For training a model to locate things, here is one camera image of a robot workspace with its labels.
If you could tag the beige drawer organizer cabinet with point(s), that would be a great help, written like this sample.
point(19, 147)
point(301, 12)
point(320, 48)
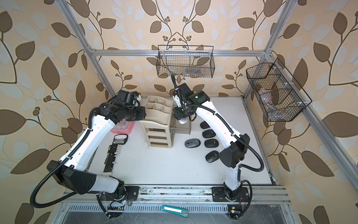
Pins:
point(156, 125)

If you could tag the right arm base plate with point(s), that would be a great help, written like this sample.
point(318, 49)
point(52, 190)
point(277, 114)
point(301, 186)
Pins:
point(223, 193)

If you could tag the white computer mouse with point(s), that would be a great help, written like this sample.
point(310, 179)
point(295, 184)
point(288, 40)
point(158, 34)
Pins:
point(184, 120)

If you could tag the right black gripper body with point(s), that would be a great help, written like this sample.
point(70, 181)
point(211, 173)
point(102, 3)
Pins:
point(182, 112)

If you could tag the black wire basket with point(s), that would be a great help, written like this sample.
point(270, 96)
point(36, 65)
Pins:
point(280, 97)
point(195, 61)

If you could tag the back black wire basket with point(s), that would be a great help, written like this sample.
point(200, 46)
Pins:
point(195, 61)

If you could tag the aluminium front rail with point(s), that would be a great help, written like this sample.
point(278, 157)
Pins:
point(261, 194)

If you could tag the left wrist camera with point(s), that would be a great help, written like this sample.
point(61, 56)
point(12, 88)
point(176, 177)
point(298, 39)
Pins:
point(127, 99)

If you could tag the right black wire basket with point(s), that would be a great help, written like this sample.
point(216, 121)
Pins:
point(280, 97)

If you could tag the black computer mouse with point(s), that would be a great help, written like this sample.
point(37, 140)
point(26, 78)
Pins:
point(204, 125)
point(211, 143)
point(212, 156)
point(207, 134)

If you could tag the pink clear plastic case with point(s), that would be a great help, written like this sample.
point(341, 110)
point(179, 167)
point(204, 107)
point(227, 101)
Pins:
point(123, 127)

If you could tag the teal utility knife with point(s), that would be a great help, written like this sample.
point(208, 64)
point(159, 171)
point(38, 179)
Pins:
point(175, 210)

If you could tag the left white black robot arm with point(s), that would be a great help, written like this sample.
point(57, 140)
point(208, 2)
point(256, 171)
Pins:
point(70, 170)

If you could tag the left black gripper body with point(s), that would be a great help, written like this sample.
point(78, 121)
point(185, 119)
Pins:
point(134, 114)

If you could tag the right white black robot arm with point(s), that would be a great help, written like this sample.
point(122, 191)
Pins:
point(235, 144)

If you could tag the grey computer mouse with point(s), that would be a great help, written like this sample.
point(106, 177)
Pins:
point(192, 143)

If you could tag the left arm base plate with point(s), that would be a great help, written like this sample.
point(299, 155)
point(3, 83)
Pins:
point(128, 193)

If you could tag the black tool strip on table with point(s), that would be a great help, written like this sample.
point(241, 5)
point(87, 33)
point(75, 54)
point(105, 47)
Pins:
point(114, 152)

